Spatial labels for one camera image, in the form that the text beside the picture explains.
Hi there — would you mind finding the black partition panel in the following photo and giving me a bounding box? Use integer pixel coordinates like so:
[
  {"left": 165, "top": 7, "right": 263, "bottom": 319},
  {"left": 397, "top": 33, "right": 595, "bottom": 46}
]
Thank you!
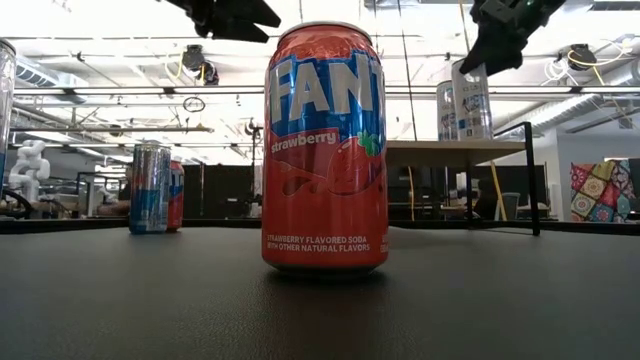
[{"left": 182, "top": 164, "right": 254, "bottom": 220}]

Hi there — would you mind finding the black camera stand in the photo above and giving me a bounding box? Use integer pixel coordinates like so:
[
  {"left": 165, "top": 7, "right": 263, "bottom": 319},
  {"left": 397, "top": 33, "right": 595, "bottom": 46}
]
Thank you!
[{"left": 243, "top": 117, "right": 265, "bottom": 219}]

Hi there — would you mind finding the grey office chair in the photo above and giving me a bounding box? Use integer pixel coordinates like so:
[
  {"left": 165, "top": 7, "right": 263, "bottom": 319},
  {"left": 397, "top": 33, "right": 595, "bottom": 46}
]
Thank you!
[{"left": 499, "top": 192, "right": 521, "bottom": 221}]

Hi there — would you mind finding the colourful patchwork quilt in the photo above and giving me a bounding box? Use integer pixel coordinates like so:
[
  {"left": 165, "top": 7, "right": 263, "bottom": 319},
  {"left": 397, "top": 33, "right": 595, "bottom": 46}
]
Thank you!
[{"left": 569, "top": 158, "right": 637, "bottom": 224}]

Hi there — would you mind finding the black ceiling cable reel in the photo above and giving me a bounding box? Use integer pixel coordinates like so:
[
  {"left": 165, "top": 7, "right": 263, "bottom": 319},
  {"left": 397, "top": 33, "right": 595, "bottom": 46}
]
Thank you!
[
  {"left": 566, "top": 43, "right": 599, "bottom": 72},
  {"left": 181, "top": 43, "right": 221, "bottom": 87}
]

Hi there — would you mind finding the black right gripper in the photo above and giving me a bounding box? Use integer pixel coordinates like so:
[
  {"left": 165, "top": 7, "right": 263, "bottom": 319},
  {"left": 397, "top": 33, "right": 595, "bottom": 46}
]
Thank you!
[{"left": 458, "top": 0, "right": 567, "bottom": 77}]

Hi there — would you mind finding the person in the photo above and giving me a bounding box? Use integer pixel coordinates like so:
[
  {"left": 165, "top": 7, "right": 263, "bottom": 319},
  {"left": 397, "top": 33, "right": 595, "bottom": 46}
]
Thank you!
[{"left": 472, "top": 177, "right": 501, "bottom": 221}]

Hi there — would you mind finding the wood and black table frame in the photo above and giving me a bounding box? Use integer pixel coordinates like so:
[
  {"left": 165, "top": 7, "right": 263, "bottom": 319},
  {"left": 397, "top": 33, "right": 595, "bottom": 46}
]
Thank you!
[{"left": 0, "top": 217, "right": 640, "bottom": 237}]

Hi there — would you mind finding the wooden shelf black metal frame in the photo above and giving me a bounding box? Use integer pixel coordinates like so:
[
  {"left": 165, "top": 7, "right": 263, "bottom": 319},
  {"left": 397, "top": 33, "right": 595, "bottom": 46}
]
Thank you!
[{"left": 384, "top": 121, "right": 542, "bottom": 237}]

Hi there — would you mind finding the white Celsius can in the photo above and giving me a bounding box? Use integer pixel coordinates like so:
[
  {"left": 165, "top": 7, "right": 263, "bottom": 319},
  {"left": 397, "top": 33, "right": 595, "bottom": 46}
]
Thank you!
[
  {"left": 451, "top": 58, "right": 494, "bottom": 142},
  {"left": 436, "top": 79, "right": 457, "bottom": 142}
]

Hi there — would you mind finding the red Fanta strawberry can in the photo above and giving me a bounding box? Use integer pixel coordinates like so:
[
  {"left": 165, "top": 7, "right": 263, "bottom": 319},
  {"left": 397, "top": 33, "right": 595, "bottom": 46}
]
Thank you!
[
  {"left": 261, "top": 20, "right": 390, "bottom": 277},
  {"left": 166, "top": 159, "right": 186, "bottom": 233}
]

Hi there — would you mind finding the yellow cable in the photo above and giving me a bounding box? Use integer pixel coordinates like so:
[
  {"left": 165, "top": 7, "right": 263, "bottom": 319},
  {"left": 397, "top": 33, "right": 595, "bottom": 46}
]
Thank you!
[
  {"left": 488, "top": 160, "right": 509, "bottom": 222},
  {"left": 407, "top": 166, "right": 416, "bottom": 221}
]

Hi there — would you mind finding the black curved tube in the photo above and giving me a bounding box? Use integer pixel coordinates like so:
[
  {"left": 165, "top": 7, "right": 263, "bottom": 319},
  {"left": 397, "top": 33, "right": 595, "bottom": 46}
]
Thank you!
[{"left": 0, "top": 188, "right": 36, "bottom": 220}]

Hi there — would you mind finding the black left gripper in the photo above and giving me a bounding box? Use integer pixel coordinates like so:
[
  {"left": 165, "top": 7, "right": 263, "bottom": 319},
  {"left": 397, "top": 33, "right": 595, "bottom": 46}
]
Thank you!
[{"left": 164, "top": 0, "right": 282, "bottom": 44}]

